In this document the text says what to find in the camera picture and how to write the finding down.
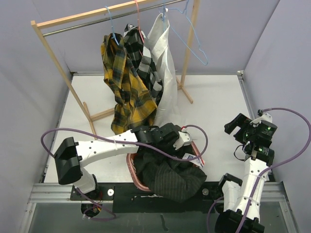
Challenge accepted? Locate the dark pinstriped shirt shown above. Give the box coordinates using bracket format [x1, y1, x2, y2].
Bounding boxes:
[134, 149, 207, 203]

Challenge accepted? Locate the pink plastic laundry basket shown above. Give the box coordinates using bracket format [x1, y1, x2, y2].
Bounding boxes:
[126, 153, 205, 192]

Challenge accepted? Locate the light blue wire hanger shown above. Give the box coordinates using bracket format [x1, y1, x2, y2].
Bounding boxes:
[166, 0, 209, 66]

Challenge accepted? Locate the blue hanger of white shirt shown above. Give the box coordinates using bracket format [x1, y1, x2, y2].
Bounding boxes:
[162, 1, 169, 32]

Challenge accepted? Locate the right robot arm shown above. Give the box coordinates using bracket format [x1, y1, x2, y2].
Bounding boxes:
[214, 112, 277, 233]

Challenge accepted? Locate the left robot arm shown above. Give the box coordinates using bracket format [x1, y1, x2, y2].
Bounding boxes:
[54, 123, 192, 200]

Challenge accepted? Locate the yellow plaid shirt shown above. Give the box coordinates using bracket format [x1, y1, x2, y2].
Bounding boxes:
[101, 34, 157, 134]

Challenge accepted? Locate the black white checked shirt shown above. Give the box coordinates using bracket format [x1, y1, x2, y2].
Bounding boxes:
[123, 24, 163, 104]

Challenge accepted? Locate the blue hanger of yellow shirt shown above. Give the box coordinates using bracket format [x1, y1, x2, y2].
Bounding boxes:
[104, 6, 119, 46]

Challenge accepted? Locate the pink hanger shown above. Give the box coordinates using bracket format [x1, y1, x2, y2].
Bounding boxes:
[134, 0, 145, 45]

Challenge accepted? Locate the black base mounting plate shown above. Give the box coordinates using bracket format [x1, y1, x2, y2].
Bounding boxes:
[70, 182, 243, 215]

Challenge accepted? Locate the metal hanging rod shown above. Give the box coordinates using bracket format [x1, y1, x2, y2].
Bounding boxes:
[43, 0, 185, 37]

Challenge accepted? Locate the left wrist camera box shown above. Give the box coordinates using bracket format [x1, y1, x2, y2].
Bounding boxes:
[173, 127, 192, 150]

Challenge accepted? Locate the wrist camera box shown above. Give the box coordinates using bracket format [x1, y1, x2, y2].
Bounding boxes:
[173, 127, 192, 150]
[250, 109, 273, 125]

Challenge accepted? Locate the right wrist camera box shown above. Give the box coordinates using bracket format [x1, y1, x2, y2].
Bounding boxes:
[250, 109, 273, 125]

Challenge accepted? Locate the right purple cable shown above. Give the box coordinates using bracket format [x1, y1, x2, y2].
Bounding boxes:
[206, 107, 311, 233]

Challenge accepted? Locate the wooden clothes rack frame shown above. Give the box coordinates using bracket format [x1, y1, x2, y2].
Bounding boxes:
[31, 0, 193, 134]

